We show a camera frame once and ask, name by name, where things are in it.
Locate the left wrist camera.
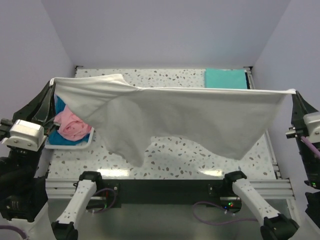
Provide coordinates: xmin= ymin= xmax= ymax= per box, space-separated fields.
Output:
xmin=1 ymin=119 xmax=47 ymax=152

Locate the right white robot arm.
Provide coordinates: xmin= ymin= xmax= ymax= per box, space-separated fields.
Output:
xmin=222 ymin=92 xmax=320 ymax=240

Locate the blue t shirt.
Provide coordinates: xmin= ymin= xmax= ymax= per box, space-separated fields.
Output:
xmin=48 ymin=96 xmax=92 ymax=146

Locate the folded black t shirt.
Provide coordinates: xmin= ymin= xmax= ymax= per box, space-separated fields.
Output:
xmin=245 ymin=72 xmax=251 ymax=90

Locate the aluminium frame rail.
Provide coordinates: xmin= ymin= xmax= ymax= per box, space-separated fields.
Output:
xmin=44 ymin=172 xmax=297 ymax=201

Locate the folded teal t shirt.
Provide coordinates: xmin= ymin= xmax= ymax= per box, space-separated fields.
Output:
xmin=204 ymin=68 xmax=248 ymax=90

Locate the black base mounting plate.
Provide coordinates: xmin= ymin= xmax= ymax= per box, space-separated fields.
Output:
xmin=86 ymin=179 xmax=242 ymax=213

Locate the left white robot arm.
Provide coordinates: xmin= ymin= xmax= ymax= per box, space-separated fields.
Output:
xmin=0 ymin=82 xmax=104 ymax=240

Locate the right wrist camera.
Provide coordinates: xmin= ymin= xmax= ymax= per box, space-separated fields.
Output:
xmin=285 ymin=111 xmax=320 ymax=144

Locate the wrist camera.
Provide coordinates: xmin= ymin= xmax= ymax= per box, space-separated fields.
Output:
xmin=1 ymin=119 xmax=47 ymax=152
xmin=285 ymin=111 xmax=320 ymax=144

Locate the white t shirt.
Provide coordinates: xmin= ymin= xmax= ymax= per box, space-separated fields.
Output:
xmin=50 ymin=74 xmax=296 ymax=167

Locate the pink t shirt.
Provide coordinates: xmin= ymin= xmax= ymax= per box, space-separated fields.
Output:
xmin=54 ymin=105 xmax=92 ymax=142

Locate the white plastic basket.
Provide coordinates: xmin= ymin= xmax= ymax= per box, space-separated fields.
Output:
xmin=44 ymin=92 xmax=95 ymax=151

